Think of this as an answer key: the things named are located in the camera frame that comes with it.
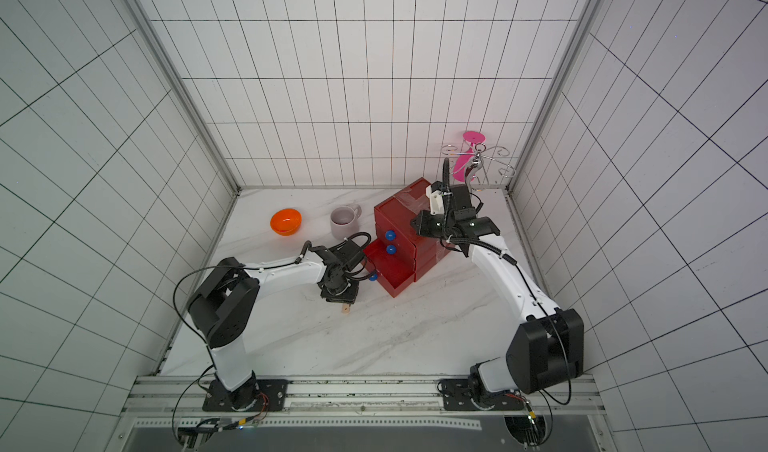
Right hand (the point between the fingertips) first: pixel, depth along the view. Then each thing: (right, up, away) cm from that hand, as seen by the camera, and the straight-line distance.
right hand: (415, 222), depth 84 cm
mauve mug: (-24, -1, +23) cm, 33 cm away
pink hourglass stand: (+20, +21, +25) cm, 38 cm away
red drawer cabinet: (-4, -10, +4) cm, 12 cm away
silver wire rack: (+18, +18, +6) cm, 26 cm away
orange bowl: (-45, -1, +21) cm, 49 cm away
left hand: (-21, -25, +4) cm, 33 cm away
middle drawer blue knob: (-7, -8, +4) cm, 11 cm away
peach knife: (-20, -26, +4) cm, 33 cm away
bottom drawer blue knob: (-12, -16, +1) cm, 20 cm away
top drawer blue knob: (-7, -4, -2) cm, 8 cm away
